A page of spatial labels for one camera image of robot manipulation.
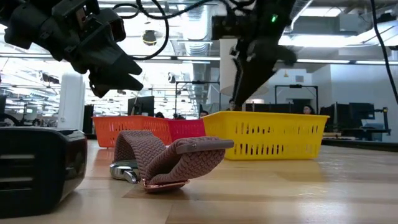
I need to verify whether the white pillar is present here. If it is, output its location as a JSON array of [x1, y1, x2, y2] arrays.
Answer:
[[57, 73, 86, 131]]

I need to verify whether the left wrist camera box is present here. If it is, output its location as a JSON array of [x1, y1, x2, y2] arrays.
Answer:
[[93, 7, 127, 43]]

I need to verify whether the ribbed silver air duct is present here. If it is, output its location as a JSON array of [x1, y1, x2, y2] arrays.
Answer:
[[178, 4, 213, 103]]

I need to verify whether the yellow plastic basket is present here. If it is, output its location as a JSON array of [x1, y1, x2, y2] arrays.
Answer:
[[201, 111, 330, 161]]

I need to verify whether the black metal frame stand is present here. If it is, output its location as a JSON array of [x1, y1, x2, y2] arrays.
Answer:
[[175, 80, 221, 121], [274, 84, 319, 113]]

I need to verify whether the black ceiling cable reel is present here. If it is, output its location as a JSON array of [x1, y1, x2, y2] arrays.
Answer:
[[142, 30, 158, 47]]

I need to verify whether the red plastic basket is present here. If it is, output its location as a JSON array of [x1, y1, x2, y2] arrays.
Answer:
[[167, 119, 206, 142]]

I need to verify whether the black cabinet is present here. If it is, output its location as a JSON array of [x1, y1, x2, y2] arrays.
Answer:
[[83, 105, 94, 134]]

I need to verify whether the black monitor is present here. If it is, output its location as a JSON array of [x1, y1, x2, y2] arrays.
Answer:
[[127, 95, 155, 118]]

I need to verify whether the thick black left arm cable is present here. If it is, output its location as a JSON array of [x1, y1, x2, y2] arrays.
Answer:
[[132, 0, 215, 62]]

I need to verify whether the pink braided watch band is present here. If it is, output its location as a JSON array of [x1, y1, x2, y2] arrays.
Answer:
[[113, 129, 234, 193]]

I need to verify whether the glossy black box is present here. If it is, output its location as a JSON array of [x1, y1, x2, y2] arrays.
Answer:
[[0, 126, 88, 219]]

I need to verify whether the silver watch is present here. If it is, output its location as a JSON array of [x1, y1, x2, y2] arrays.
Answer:
[[109, 160, 141, 184]]

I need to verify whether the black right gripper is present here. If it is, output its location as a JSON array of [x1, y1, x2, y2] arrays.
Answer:
[[231, 37, 298, 107]]

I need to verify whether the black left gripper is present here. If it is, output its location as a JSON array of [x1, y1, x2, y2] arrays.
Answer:
[[43, 0, 144, 99]]

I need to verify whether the orange plastic basket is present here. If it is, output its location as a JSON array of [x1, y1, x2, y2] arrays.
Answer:
[[92, 115, 174, 149]]

